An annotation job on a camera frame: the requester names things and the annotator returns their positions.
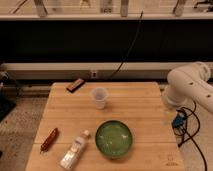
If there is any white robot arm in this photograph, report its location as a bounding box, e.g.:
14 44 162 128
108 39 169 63
162 62 213 114

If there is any blue connector box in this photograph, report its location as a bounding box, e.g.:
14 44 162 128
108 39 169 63
172 115 185 128

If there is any black cable bundle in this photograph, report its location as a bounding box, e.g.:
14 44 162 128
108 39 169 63
173 101 209 171

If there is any clear plastic bottle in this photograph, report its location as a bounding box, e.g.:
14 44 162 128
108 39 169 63
60 130 90 171

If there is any black hanging cable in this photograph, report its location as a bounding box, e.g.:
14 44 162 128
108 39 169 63
107 9 145 80

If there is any white wall outlet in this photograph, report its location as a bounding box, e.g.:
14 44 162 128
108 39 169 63
91 70 98 79

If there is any green glass bowl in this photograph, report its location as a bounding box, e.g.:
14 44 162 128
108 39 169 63
95 120 133 159

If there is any translucent white cup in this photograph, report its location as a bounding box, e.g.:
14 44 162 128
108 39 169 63
91 87 108 109

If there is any brown rectangular block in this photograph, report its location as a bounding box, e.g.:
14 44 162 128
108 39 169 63
66 78 85 93

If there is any red pocket knife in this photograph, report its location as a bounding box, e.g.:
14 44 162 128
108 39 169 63
40 128 59 152

